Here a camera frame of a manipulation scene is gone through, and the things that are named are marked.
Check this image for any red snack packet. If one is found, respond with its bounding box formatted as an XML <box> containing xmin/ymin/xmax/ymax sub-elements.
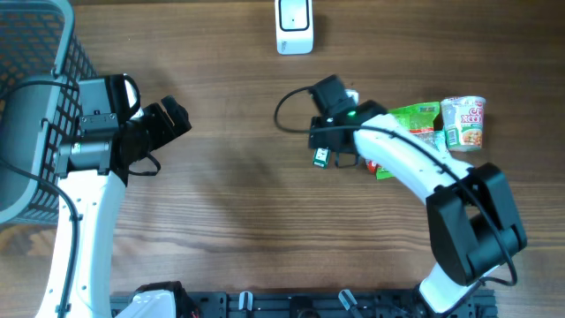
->
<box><xmin>365</xmin><ymin>160</ymin><xmax>379</xmax><ymax>174</ymax></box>

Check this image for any small green box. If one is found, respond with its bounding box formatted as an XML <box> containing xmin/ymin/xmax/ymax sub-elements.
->
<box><xmin>313</xmin><ymin>148</ymin><xmax>331</xmax><ymax>169</ymax></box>

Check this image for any teal wet wipes packet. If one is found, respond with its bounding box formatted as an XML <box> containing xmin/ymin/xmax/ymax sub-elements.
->
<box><xmin>433</xmin><ymin>131</ymin><xmax>449</xmax><ymax>154</ymax></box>

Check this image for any grey plastic shopping basket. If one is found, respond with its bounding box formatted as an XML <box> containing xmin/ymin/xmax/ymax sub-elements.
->
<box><xmin>1</xmin><ymin>0</ymin><xmax>97</xmax><ymax>224</ymax></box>

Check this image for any cup noodles container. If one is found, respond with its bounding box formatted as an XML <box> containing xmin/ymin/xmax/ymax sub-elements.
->
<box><xmin>441</xmin><ymin>96</ymin><xmax>486</xmax><ymax>152</ymax></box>

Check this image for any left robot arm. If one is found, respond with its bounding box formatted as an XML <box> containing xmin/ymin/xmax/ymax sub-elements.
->
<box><xmin>37</xmin><ymin>74</ymin><xmax>192</xmax><ymax>317</ymax></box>

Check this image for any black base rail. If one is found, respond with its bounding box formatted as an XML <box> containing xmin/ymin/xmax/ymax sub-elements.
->
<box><xmin>109</xmin><ymin>289</ymin><xmax>500</xmax><ymax>318</ymax></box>

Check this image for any white barcode scanner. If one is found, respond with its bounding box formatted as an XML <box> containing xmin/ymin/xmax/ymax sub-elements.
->
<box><xmin>275</xmin><ymin>0</ymin><xmax>314</xmax><ymax>55</ymax></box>

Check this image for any right camera cable black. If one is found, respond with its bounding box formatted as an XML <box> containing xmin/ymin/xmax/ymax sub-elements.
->
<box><xmin>273</xmin><ymin>86</ymin><xmax>518</xmax><ymax>310</ymax></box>

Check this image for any left camera cable black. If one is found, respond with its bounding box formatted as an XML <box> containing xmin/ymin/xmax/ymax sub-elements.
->
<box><xmin>1</xmin><ymin>79</ymin><xmax>79</xmax><ymax>318</ymax></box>

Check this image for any camera cable black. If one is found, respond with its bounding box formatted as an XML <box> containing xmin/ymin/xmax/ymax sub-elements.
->
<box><xmin>273</xmin><ymin>86</ymin><xmax>518</xmax><ymax>310</ymax></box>
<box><xmin>1</xmin><ymin>79</ymin><xmax>79</xmax><ymax>318</ymax></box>

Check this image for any green snack bag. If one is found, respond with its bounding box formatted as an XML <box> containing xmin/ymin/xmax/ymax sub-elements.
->
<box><xmin>374</xmin><ymin>101</ymin><xmax>442</xmax><ymax>181</ymax></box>

